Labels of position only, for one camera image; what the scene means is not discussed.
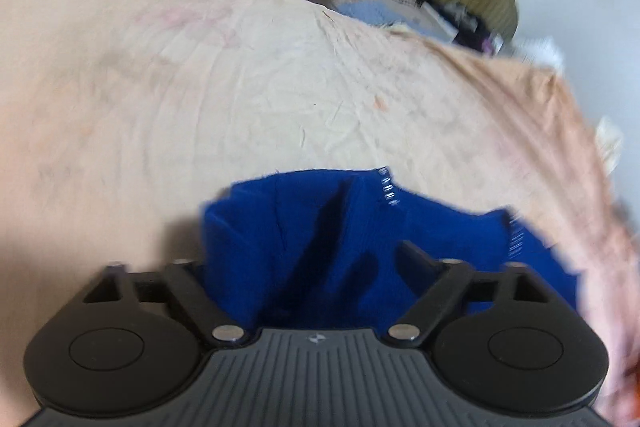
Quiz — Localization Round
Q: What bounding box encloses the pink floral bed sheet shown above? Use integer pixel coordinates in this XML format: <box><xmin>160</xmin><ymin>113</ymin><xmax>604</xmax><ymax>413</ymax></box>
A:
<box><xmin>0</xmin><ymin>0</ymin><xmax>601</xmax><ymax>408</ymax></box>

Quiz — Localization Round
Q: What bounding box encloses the dark cloth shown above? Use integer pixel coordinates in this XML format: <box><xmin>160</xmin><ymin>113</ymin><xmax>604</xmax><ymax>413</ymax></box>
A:
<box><xmin>435</xmin><ymin>0</ymin><xmax>506</xmax><ymax>58</ymax></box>

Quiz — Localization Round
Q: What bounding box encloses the white printed quilt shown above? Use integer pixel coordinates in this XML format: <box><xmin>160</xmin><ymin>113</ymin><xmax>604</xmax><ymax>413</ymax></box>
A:
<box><xmin>520</xmin><ymin>36</ymin><xmax>568</xmax><ymax>70</ymax></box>

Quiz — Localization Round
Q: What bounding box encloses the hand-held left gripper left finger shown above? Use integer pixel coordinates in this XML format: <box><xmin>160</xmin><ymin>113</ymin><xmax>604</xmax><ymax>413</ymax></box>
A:
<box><xmin>81</xmin><ymin>259</ymin><xmax>247</xmax><ymax>349</ymax></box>

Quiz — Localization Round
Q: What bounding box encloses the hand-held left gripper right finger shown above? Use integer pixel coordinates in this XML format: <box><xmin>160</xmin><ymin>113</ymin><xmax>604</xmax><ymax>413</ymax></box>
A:
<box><xmin>387</xmin><ymin>239</ymin><xmax>555</xmax><ymax>351</ymax></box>

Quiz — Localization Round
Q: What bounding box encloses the light blue cloth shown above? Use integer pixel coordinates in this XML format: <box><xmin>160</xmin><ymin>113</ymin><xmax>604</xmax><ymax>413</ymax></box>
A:
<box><xmin>337</xmin><ymin>0</ymin><xmax>443</xmax><ymax>35</ymax></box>

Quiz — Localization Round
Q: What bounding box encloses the cream crumpled blanket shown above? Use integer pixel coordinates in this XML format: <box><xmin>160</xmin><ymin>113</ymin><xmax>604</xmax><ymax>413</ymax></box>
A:
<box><xmin>594</xmin><ymin>116</ymin><xmax>627</xmax><ymax>175</ymax></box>

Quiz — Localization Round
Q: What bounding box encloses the blue beaded sweater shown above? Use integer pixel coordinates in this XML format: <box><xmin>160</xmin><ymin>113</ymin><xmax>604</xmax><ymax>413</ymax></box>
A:
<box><xmin>200</xmin><ymin>166</ymin><xmax>582</xmax><ymax>334</ymax></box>

